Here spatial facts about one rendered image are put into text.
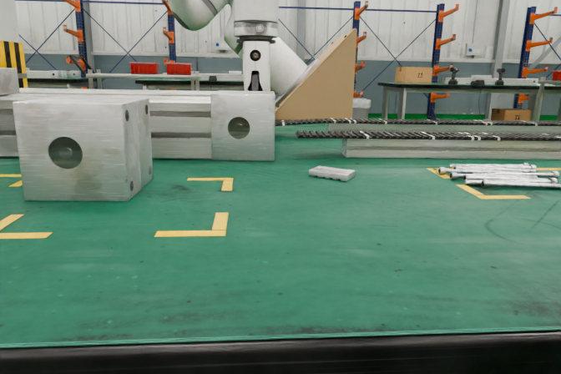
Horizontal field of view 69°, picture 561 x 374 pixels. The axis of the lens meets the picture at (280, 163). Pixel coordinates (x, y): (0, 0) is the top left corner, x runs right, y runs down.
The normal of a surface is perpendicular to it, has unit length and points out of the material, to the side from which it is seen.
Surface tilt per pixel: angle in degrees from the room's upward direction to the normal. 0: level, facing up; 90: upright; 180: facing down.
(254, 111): 90
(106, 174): 90
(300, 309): 0
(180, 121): 90
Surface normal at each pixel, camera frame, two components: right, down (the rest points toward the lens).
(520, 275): 0.02, -0.98
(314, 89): 0.01, 0.22
